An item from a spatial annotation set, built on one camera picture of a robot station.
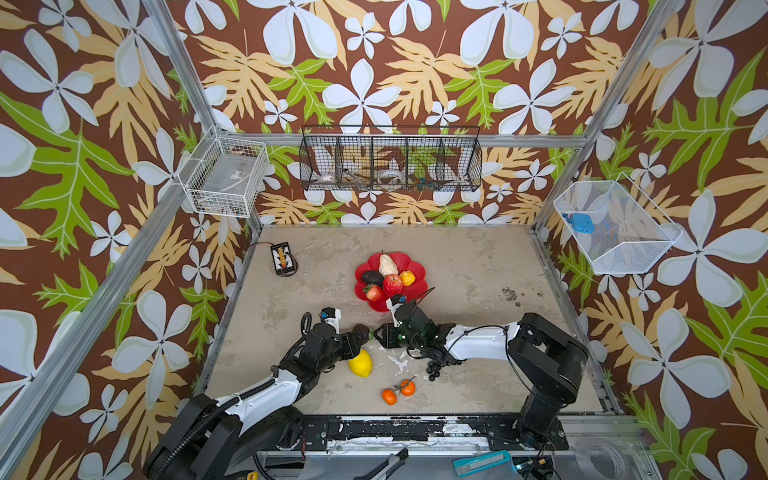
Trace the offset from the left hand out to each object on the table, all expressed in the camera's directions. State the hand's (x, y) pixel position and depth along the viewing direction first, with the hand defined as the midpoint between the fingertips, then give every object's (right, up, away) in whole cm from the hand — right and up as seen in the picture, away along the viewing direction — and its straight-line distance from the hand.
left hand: (357, 332), depth 87 cm
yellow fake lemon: (+2, -7, -5) cm, 9 cm away
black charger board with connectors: (-29, +21, +21) cm, 42 cm away
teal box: (+28, -27, -17) cm, 43 cm away
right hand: (+5, -1, 0) cm, 5 cm away
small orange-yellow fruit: (+16, +15, +12) cm, 25 cm away
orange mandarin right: (+14, -13, -7) cm, 21 cm away
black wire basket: (+10, +55, +11) cm, 57 cm away
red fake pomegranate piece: (+11, +13, +9) cm, 19 cm away
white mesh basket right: (+73, +30, -6) cm, 79 cm away
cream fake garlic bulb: (+9, +19, +14) cm, 25 cm away
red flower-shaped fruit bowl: (+15, +20, +19) cm, 31 cm away
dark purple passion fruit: (+1, 0, -1) cm, 1 cm away
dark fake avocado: (+5, +15, +12) cm, 20 cm away
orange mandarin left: (+9, -15, -9) cm, 19 cm away
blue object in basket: (+66, +33, -1) cm, 73 cm away
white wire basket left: (-39, +47, 0) cm, 61 cm away
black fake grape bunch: (+22, -9, -3) cm, 24 cm away
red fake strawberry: (+4, +11, +8) cm, 14 cm away
